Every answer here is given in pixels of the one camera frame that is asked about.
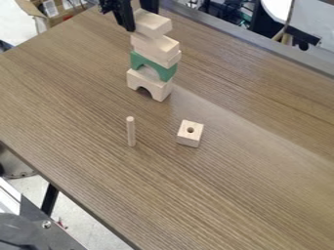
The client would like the flat wooden block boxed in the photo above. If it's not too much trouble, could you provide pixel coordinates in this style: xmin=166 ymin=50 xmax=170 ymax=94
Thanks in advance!
xmin=131 ymin=48 xmax=184 ymax=70

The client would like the wooden rectangle block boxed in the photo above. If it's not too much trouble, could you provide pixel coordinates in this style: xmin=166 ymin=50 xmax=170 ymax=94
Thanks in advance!
xmin=131 ymin=8 xmax=174 ymax=40
xmin=129 ymin=31 xmax=182 ymax=62

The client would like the wooden dowel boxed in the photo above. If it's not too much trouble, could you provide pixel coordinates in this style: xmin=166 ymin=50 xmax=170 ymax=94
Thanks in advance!
xmin=125 ymin=115 xmax=138 ymax=147

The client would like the wooden arch block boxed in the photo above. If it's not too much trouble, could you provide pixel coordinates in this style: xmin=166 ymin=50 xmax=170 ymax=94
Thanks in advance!
xmin=125 ymin=66 xmax=176 ymax=104

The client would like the wooden cube with hole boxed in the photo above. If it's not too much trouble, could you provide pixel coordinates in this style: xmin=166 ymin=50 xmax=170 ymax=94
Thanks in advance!
xmin=175 ymin=118 xmax=205 ymax=148

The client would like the green arch block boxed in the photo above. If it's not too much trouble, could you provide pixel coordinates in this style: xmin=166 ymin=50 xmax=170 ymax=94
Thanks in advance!
xmin=127 ymin=50 xmax=180 ymax=83

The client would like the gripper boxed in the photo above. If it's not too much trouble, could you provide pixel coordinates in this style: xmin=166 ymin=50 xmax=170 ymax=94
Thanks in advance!
xmin=98 ymin=0 xmax=161 ymax=33

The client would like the cardboard box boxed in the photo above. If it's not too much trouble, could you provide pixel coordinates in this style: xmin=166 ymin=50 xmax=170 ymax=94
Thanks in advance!
xmin=14 ymin=0 xmax=91 ymax=29

